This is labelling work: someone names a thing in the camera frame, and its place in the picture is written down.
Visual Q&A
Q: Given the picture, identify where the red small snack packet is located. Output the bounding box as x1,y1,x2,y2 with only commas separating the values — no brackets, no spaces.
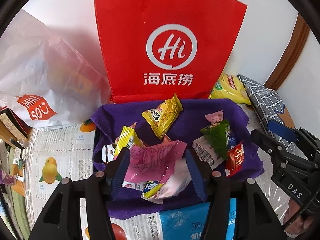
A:
225,142,244,177

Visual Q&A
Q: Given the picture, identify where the green snack packet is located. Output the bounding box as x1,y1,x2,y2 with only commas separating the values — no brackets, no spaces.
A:
200,120,231,160

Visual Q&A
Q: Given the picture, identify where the pink peach candy packet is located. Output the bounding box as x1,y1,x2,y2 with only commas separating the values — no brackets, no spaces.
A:
205,110,223,124

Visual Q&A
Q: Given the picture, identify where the white red snack packet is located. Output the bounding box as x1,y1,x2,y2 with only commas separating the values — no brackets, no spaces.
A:
192,136,225,170

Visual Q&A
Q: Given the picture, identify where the magenta snack packet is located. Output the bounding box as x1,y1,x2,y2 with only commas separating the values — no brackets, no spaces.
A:
124,140,187,184

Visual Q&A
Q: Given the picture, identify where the yellow snack packet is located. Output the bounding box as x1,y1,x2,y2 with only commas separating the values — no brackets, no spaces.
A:
142,94,183,139

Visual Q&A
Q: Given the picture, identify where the blue snack packet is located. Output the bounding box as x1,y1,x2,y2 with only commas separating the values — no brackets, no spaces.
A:
227,131,237,150

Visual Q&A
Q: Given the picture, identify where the pale pink packet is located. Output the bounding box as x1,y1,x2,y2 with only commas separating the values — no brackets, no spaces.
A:
147,158,191,204

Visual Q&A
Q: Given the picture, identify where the panda print snack packet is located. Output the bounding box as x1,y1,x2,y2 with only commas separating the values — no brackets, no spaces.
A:
101,123,136,163

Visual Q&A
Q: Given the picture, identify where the pink white stick packet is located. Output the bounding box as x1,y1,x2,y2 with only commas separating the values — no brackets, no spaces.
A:
113,125,148,160

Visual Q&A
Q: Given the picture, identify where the person right hand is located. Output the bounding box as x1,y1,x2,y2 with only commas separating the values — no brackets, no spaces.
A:
283,198,316,236

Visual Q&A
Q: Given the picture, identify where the grey plaid star pouch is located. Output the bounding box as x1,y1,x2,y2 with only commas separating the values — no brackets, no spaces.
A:
238,74,296,154

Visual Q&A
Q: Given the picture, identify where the yellow chips bag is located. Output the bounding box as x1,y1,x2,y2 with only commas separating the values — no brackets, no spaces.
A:
209,74,251,106

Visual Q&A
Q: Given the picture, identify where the blue tissue pack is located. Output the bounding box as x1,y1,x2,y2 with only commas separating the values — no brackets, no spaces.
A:
158,198,237,240

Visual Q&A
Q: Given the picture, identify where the wooden furniture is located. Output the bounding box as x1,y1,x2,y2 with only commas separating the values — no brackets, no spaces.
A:
0,119,28,198

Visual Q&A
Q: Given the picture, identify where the purple towel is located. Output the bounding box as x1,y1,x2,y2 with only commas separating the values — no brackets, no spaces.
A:
91,99,264,219

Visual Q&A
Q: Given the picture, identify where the framed picture box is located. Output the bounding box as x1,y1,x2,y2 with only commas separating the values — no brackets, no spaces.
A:
1,107,32,140

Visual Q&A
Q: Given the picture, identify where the white Miniso plastic bag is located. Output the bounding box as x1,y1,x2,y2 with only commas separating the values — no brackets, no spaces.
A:
1,10,111,127

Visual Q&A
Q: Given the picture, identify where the red paper shopping bag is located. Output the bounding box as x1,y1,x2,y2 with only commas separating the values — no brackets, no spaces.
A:
94,0,247,103

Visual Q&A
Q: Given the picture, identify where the brown door frame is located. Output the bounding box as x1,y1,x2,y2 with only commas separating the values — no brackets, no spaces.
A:
264,14,310,90

